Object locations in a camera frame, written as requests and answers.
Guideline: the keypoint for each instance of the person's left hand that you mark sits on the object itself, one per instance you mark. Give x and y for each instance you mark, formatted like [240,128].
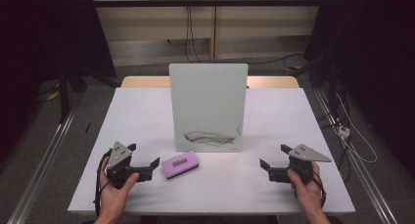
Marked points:
[112,199]

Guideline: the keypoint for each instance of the white power strip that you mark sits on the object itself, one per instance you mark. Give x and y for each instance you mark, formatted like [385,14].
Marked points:
[344,131]

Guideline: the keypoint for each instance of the aluminium floor rail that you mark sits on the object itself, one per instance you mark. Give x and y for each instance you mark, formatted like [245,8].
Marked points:
[365,181]
[42,165]

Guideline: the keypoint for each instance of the black metal stand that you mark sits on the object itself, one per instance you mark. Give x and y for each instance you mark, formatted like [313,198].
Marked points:
[63,97]

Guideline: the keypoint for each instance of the black horizontal bar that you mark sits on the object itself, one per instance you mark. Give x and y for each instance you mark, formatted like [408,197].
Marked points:
[228,2]

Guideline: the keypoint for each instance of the small whiteboard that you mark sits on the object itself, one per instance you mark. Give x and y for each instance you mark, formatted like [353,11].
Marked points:
[208,103]

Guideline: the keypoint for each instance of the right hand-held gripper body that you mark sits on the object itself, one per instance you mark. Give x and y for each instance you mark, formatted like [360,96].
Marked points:
[306,155]

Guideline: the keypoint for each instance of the black curtain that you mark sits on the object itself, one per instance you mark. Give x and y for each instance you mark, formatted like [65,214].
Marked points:
[375,54]
[39,38]

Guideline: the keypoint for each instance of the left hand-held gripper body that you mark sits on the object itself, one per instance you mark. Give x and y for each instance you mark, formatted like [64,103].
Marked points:
[119,155]

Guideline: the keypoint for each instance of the person's right hand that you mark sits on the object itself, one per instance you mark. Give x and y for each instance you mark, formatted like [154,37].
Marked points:
[310,196]

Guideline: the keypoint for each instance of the wooden vertical post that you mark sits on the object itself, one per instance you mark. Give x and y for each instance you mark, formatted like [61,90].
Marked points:
[213,25]

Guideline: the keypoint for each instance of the purple whiteboard eraser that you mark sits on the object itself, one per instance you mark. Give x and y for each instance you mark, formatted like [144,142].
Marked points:
[179,163]

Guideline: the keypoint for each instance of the yellow floor tape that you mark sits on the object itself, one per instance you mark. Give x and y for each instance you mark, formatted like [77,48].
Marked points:
[54,95]

